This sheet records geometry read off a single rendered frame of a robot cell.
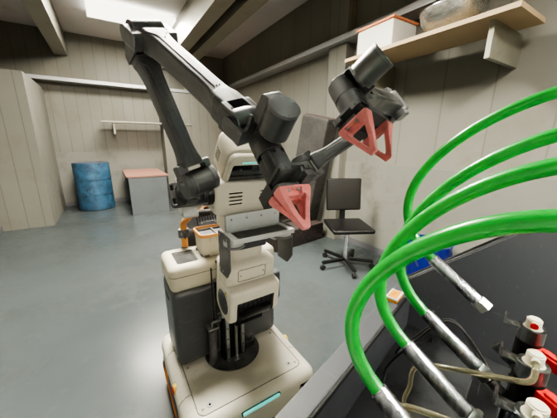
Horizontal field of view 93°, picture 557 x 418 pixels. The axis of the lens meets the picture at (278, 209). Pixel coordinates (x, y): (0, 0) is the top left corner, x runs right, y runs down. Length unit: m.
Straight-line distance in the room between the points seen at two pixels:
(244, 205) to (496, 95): 2.37
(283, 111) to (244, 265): 0.73
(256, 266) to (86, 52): 6.41
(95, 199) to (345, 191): 4.80
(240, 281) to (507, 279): 0.82
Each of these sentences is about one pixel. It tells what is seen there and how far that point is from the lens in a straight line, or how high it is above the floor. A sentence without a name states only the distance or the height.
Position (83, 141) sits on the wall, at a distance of 6.90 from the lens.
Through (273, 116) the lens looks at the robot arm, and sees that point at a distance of 0.45.
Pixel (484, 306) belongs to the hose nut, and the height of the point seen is 1.13.
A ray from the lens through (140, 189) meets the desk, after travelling 5.49.
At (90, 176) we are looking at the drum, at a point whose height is 0.68.
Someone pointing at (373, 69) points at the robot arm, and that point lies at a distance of 0.60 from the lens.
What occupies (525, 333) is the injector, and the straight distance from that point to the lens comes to 0.51.
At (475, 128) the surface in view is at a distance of 0.45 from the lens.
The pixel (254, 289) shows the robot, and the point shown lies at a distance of 1.09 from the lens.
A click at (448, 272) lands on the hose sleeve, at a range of 0.49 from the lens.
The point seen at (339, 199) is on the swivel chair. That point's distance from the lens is 3.05.
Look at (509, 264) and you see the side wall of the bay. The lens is 0.81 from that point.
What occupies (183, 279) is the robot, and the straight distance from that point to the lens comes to 1.29.
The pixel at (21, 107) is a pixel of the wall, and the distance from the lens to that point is 5.50.
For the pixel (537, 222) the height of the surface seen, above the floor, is 1.31.
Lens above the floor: 1.36
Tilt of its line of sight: 14 degrees down
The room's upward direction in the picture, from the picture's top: straight up
